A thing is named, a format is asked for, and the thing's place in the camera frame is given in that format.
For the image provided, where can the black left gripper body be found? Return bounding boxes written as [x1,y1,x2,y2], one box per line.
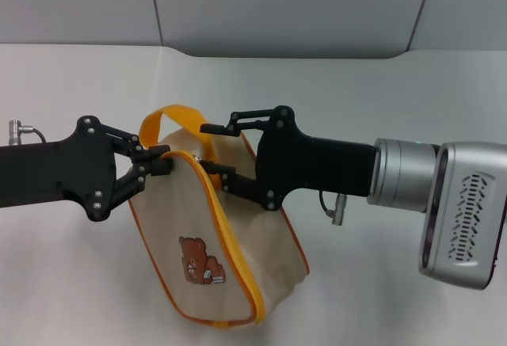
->
[0,115,120,222]

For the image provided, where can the left gripper metal cable connector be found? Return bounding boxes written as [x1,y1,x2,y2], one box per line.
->
[8,119,48,146]

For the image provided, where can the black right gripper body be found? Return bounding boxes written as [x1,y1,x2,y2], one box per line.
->
[254,105,380,211]

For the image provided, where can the beige food bag orange trim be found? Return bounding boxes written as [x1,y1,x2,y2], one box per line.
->
[128,103,311,328]

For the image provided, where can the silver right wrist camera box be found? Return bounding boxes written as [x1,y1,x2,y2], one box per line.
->
[417,141,507,291]

